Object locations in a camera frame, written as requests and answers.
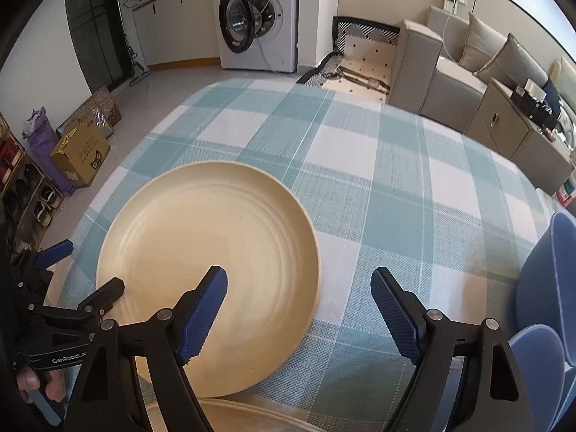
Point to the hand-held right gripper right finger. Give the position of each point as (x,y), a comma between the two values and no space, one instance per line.
(396,319)

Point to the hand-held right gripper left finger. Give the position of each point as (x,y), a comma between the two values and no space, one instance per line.
(202,319)

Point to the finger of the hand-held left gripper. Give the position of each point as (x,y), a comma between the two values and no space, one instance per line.
(56,253)
(105,294)

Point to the cream round plate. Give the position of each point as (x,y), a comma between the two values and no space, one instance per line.
(202,225)

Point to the blue bowl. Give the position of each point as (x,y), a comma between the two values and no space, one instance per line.
(540,279)
(537,364)

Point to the person's left hand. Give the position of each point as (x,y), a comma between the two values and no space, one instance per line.
(54,387)

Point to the wooden shoe rack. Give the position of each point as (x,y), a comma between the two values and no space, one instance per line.
(27,202)

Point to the cardboard box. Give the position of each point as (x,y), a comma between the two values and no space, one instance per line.
(83,157)

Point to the purple bag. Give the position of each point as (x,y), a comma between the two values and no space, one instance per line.
(42,144)

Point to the brown patterned board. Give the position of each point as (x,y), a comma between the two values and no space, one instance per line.
(101,108)

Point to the teal checked tablecloth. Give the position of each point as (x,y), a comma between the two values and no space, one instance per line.
(360,166)

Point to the beige side cabinet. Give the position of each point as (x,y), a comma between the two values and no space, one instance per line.
(508,144)

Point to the dark glass door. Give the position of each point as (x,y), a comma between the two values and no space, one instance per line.
(90,22)

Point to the beige sofa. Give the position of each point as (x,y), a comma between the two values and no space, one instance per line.
(427,76)

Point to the black box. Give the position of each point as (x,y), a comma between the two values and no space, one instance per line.
(531,108)

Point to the white kitchen counter cabinet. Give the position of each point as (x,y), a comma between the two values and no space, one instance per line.
(180,31)

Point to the patterned folding mat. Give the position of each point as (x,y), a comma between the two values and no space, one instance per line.
(369,54)

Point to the white small box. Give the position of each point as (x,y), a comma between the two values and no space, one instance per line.
(536,89)

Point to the dark blue jacket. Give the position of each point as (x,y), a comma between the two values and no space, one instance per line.
(552,96)

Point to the grey cushion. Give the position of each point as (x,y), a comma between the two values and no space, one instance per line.
(513,65)
(481,40)

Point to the white washing machine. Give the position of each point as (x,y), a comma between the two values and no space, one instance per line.
(279,31)

